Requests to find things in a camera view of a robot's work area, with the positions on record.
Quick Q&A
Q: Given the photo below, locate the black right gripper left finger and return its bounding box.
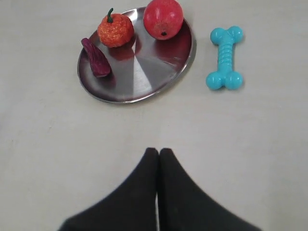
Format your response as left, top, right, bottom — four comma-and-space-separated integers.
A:
60, 148, 159, 231

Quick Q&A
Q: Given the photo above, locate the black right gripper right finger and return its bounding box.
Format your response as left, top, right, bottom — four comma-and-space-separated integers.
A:
157, 148, 259, 231

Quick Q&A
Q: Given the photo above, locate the teal toy bone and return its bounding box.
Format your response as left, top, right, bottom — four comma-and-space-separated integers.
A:
205, 26, 244, 90

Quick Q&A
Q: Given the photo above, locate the round stainless steel plate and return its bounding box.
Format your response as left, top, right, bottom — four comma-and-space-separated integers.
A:
77, 7, 196, 104

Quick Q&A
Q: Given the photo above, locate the purple toy sweet potato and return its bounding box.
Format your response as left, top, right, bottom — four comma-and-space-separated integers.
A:
81, 38, 112, 78

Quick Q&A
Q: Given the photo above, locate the orange toy tangerine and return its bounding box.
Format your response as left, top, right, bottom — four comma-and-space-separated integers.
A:
97, 8, 134, 48

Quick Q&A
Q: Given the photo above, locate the red toy apple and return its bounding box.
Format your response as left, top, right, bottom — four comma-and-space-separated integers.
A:
143, 0, 183, 40

